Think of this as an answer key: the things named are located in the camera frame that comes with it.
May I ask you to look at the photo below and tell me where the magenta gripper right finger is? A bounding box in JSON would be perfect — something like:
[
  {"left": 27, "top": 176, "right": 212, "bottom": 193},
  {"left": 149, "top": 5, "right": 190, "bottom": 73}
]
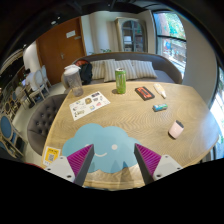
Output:
[{"left": 134, "top": 144, "right": 182, "bottom": 184}]

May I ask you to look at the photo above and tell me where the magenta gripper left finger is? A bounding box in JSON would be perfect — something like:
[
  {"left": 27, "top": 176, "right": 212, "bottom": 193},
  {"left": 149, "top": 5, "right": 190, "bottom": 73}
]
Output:
[{"left": 45, "top": 144, "right": 94, "bottom": 186}]

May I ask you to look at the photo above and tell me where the blue cloud mouse pad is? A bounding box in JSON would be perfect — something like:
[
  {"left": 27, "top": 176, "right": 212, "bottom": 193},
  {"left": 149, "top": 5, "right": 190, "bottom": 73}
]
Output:
[{"left": 62, "top": 123, "right": 139, "bottom": 173}]

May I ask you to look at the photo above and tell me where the pink computer mouse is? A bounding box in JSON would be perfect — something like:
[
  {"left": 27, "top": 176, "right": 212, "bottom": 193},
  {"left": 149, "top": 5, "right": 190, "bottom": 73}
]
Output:
[{"left": 168, "top": 120, "right": 184, "bottom": 139}]

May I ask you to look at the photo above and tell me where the yellow QR code sticker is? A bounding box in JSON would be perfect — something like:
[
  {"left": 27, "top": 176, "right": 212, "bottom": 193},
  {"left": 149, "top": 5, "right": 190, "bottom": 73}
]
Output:
[{"left": 43, "top": 147, "right": 61, "bottom": 165}]

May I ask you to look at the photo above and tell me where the teal small packet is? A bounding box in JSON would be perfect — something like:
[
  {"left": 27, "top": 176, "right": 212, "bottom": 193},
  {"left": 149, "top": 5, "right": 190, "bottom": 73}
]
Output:
[{"left": 152, "top": 104, "right": 168, "bottom": 112}]

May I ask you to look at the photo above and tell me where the grey tufted chair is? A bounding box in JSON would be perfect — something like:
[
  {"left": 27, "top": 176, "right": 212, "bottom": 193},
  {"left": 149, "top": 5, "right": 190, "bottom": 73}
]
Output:
[{"left": 27, "top": 94, "right": 66, "bottom": 155}]

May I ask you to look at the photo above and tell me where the blue wooden chair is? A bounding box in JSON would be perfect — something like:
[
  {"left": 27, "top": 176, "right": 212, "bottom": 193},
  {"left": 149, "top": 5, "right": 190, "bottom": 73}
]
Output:
[{"left": 0, "top": 114, "right": 26, "bottom": 158}]

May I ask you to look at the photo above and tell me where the white sticker sheet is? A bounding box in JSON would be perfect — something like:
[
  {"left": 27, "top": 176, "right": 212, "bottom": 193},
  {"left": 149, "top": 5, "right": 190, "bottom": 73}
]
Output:
[{"left": 69, "top": 91, "right": 110, "bottom": 120}]

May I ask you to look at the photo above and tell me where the black orange flat box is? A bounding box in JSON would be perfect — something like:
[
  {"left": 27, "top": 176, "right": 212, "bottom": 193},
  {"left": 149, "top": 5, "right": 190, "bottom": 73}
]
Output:
[{"left": 135, "top": 86, "right": 154, "bottom": 101}]

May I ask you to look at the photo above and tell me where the white tube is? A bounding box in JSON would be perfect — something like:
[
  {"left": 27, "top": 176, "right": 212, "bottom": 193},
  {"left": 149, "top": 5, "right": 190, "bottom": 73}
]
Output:
[{"left": 153, "top": 83, "right": 167, "bottom": 99}]

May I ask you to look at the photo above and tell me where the clear plastic pitcher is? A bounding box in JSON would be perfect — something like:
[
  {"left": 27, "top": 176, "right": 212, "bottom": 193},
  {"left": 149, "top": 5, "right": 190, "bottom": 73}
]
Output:
[{"left": 64, "top": 65, "right": 83, "bottom": 97}]

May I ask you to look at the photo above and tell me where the white dining chair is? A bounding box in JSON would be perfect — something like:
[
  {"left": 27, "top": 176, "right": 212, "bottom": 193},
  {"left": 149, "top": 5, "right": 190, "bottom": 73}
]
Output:
[{"left": 26, "top": 70, "right": 49, "bottom": 100}]

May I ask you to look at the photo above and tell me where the grey curved sofa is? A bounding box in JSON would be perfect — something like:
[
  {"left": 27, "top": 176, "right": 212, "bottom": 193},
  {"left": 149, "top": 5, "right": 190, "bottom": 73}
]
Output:
[{"left": 74, "top": 52, "right": 182, "bottom": 84}]

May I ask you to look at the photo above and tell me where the striped cushion right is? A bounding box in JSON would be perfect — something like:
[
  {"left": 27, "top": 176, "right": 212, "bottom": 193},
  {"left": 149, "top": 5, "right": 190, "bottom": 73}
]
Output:
[{"left": 131, "top": 60, "right": 157, "bottom": 78}]

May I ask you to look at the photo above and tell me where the striped cushion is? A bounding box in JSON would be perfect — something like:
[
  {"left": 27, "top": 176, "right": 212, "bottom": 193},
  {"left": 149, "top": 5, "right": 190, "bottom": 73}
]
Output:
[
  {"left": 104, "top": 60, "right": 137, "bottom": 82},
  {"left": 131, "top": 60, "right": 157, "bottom": 78},
  {"left": 92, "top": 60, "right": 105, "bottom": 80}
]

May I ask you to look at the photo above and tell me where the green drink can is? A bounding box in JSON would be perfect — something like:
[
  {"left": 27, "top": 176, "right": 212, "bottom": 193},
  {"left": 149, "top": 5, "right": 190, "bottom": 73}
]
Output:
[{"left": 115, "top": 68, "right": 126, "bottom": 94}]

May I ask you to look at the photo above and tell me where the black backpack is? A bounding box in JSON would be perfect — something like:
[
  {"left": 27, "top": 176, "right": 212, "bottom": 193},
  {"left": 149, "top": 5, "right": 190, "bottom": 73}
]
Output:
[{"left": 80, "top": 63, "right": 93, "bottom": 85}]

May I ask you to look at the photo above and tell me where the striped cushion left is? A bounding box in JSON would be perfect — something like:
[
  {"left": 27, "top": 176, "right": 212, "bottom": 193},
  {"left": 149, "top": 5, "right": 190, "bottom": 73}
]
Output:
[{"left": 92, "top": 60, "right": 105, "bottom": 80}]

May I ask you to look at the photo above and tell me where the striped cushion middle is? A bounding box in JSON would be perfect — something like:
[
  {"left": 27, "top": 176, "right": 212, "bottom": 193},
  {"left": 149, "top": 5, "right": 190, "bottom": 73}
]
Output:
[{"left": 104, "top": 60, "right": 137, "bottom": 82}]

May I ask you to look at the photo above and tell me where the orange wooden door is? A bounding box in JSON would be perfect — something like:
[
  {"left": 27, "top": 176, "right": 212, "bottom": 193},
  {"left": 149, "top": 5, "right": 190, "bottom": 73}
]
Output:
[{"left": 37, "top": 17, "right": 86, "bottom": 85}]

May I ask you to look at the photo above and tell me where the large window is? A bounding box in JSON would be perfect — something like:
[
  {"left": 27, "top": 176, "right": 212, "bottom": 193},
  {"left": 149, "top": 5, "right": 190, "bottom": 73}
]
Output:
[{"left": 153, "top": 11, "right": 187, "bottom": 75}]

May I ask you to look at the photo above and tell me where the wooden glass cabinet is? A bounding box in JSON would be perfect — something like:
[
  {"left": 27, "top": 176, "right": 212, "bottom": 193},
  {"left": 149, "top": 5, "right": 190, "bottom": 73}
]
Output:
[{"left": 115, "top": 17, "right": 147, "bottom": 52}]

